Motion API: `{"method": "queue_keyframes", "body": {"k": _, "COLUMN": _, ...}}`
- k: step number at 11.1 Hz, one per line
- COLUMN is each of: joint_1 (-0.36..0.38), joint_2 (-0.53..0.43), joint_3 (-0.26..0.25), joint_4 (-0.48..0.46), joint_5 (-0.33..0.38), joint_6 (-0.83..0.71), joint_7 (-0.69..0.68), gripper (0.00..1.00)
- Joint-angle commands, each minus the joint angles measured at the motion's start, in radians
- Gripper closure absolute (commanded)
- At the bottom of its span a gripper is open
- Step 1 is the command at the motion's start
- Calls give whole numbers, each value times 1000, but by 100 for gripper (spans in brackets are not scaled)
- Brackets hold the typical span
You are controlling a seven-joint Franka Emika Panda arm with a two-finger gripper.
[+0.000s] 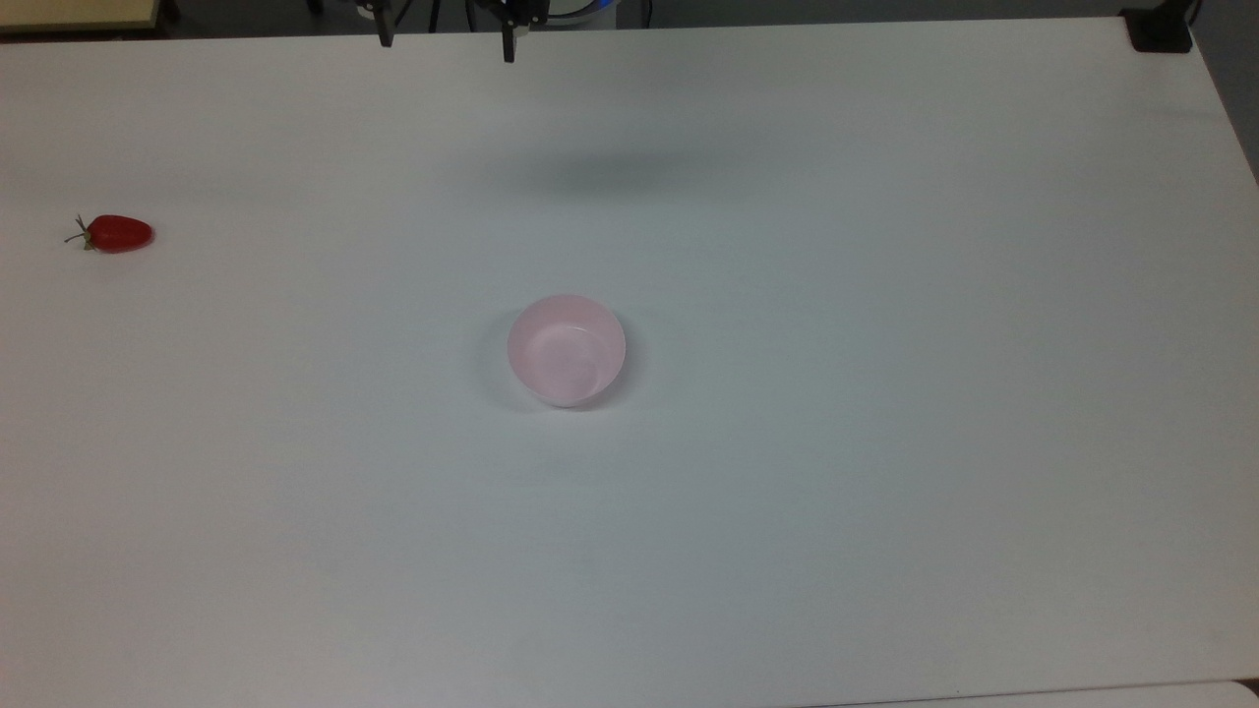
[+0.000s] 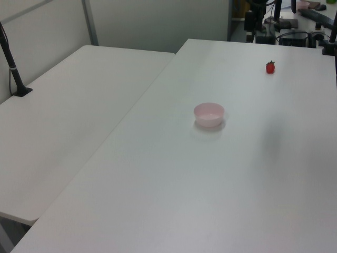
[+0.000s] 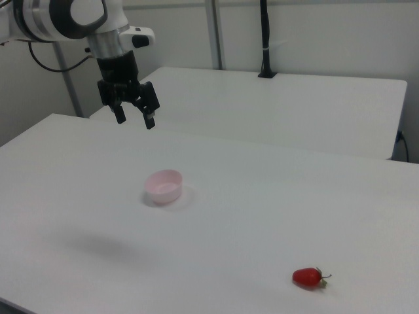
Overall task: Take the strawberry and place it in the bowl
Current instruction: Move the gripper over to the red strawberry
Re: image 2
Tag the black clamped pole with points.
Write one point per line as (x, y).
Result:
(332, 34)

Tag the grey metal partition post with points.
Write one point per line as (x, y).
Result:
(90, 22)

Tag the black camera stand pole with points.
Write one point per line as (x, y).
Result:
(9, 58)

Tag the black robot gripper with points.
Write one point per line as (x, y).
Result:
(249, 21)

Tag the small pink background bowl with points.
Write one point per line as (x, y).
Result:
(303, 4)

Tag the black computer mouse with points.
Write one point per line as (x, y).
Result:
(320, 7)

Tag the red strawberry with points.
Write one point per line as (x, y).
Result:
(270, 68)

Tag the black stand base plate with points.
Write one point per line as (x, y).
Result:
(24, 92)

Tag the black electronics box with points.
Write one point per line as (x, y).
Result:
(292, 40)

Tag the pink plastic bowl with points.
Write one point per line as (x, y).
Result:
(209, 118)

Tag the black monitor stand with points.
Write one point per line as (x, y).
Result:
(277, 15)

